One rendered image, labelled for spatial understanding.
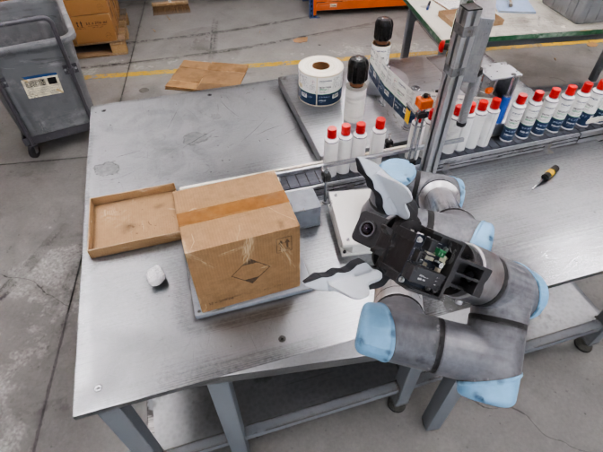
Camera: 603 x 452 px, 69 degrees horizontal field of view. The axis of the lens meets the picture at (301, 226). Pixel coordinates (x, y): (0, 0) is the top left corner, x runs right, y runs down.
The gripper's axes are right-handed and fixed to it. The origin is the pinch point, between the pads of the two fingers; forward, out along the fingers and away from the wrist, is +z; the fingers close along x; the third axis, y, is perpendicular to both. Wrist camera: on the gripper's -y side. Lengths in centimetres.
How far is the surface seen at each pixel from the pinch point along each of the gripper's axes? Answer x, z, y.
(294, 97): -34, -53, -154
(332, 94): -41, -63, -139
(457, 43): -54, -55, -62
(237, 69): -67, -78, -373
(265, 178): 2, -23, -77
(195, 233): 21, -7, -67
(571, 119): -67, -141, -83
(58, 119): 28, 40, -310
